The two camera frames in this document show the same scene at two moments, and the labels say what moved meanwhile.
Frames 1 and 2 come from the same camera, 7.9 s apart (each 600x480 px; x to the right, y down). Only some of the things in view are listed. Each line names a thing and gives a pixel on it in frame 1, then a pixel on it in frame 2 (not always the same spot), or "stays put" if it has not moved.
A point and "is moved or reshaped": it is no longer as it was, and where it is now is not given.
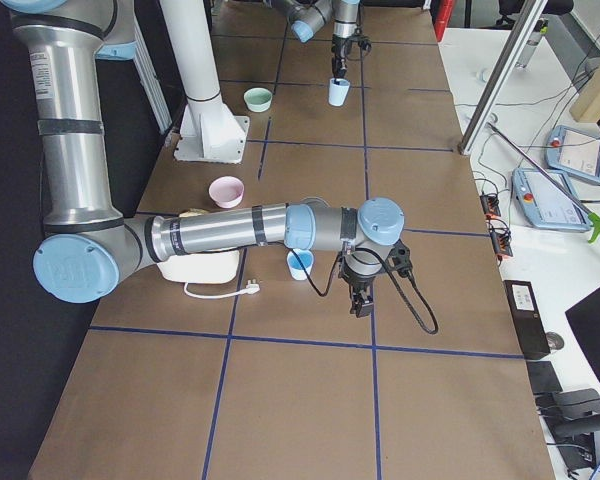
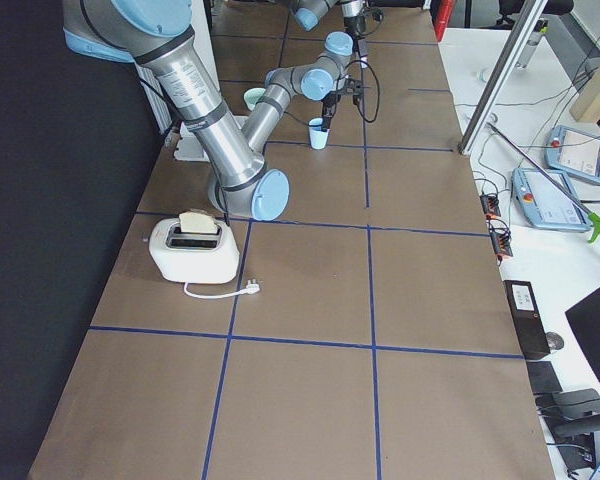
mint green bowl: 258,99 stays put
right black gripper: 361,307 → 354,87
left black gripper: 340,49 → 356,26
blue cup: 296,270 → 316,123
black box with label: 528,318 stays put
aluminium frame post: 529,20 stays put
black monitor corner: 597,321 stays put
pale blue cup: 338,88 is moved or reshaped
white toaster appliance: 208,267 stays put
